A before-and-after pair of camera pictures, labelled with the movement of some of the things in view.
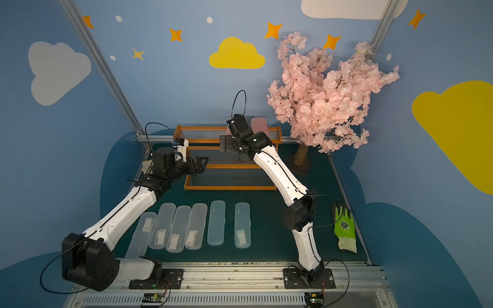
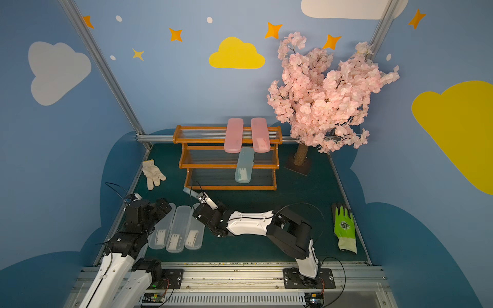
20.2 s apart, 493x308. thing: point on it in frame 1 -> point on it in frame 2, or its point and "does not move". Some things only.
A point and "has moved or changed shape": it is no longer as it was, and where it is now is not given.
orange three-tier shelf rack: (225, 171) does not move
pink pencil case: (259, 124) does not move
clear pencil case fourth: (198, 219) does not move
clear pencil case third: (178, 230) does not move
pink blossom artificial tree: (323, 108) does not move
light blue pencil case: (216, 234) has moved or changed shape
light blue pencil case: (242, 235) -> (244, 165)
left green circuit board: (153, 298) does not move
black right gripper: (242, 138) -> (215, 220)
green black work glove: (344, 228) does not move
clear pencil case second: (162, 226) does not move
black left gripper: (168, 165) -> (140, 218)
